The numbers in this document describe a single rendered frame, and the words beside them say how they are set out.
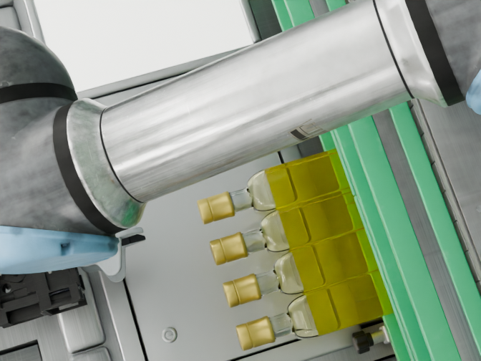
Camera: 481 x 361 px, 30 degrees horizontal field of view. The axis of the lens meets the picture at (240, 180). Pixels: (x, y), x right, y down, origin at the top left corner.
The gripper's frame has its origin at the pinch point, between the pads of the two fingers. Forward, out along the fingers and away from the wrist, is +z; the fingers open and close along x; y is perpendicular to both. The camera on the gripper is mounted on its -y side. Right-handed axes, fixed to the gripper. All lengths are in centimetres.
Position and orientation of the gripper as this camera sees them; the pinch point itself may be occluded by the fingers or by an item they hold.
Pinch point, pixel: (133, 230)
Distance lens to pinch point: 120.5
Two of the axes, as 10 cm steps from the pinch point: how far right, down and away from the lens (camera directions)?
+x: 0.5, -2.4, -9.7
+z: 9.5, -2.8, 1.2
